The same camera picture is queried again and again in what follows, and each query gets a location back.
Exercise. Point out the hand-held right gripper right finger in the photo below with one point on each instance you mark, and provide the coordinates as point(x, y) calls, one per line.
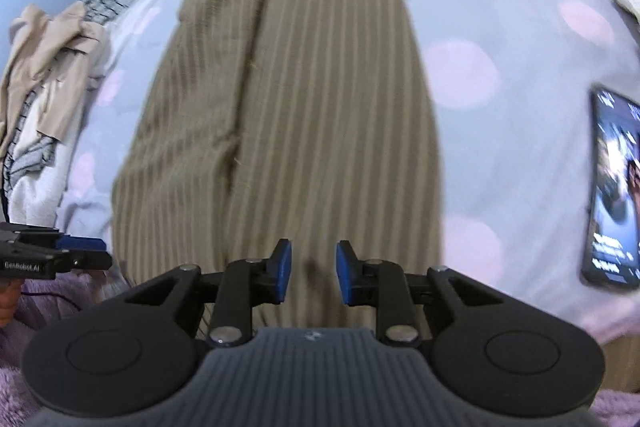
point(345, 272)

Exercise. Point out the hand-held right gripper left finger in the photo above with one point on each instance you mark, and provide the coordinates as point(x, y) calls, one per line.
point(283, 272)

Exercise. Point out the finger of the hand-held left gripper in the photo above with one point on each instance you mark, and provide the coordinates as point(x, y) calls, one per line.
point(90, 261)
point(82, 244)

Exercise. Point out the striped tan shirt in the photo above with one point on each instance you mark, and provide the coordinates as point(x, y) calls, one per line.
point(325, 107)

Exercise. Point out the person's left hand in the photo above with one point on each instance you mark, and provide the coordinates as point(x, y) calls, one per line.
point(7, 302)

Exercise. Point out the white fleece cloth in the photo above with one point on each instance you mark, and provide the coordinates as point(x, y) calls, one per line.
point(40, 202)

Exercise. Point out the grey heathered garment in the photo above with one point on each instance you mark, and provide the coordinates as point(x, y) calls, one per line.
point(30, 157)

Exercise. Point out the cream garment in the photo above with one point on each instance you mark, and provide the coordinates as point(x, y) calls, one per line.
point(55, 57)

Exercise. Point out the black smartphone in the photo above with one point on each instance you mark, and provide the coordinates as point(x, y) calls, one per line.
point(615, 182)

